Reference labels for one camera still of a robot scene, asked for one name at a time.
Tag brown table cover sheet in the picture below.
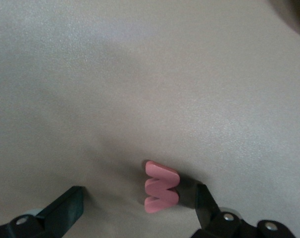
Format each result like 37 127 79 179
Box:
0 0 300 238

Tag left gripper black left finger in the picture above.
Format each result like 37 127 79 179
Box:
0 185 86 238

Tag red-pink foam lowercase w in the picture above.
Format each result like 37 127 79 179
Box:
144 160 180 214

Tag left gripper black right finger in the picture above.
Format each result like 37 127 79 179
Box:
193 182 297 238

